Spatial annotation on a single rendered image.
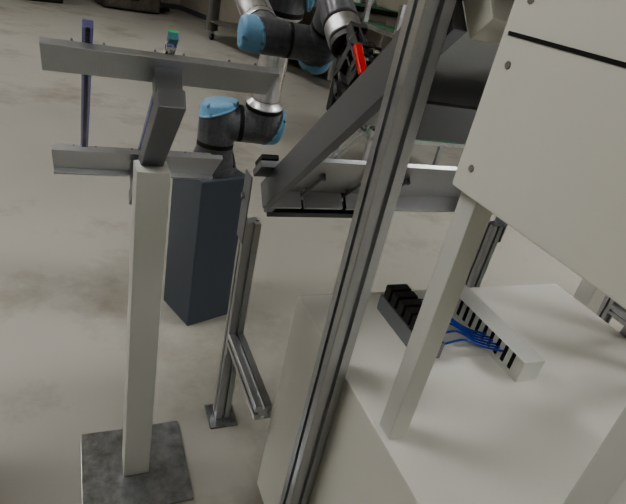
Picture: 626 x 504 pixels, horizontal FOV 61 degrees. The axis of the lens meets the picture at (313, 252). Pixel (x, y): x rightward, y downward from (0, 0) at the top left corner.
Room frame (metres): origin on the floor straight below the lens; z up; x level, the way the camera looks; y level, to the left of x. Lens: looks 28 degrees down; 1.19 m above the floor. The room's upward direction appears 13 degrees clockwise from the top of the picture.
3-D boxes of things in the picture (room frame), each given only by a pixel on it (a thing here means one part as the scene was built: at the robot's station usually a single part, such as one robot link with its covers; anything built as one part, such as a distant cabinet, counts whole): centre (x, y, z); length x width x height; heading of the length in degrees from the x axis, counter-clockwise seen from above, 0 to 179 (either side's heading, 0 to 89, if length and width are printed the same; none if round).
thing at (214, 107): (1.63, 0.37, 0.72); 0.13 x 0.12 x 0.14; 113
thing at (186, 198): (1.62, 0.38, 0.28); 0.18 x 0.18 x 0.55; 47
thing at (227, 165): (1.62, 0.38, 0.60); 0.15 x 0.15 x 0.10
